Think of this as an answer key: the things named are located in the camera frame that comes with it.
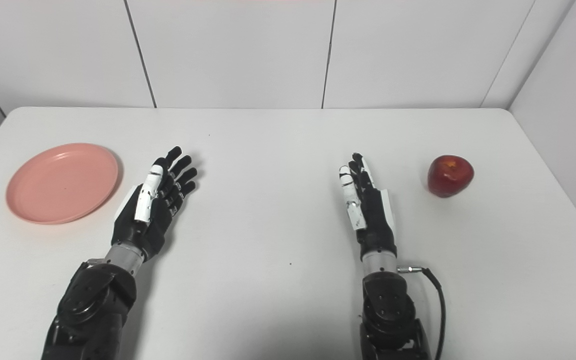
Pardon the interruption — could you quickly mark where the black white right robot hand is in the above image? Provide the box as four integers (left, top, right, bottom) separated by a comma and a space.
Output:
338, 152, 398, 261

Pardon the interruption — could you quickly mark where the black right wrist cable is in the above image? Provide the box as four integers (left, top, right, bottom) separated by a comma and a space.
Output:
397, 266, 447, 360

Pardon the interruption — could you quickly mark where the pink round plate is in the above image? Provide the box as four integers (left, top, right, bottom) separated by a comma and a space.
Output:
6, 143, 120, 225

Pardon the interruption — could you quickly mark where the red apple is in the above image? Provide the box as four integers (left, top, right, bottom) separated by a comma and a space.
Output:
427, 154, 475, 198

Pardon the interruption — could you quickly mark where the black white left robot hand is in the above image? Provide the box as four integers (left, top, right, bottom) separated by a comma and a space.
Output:
112, 146, 200, 262

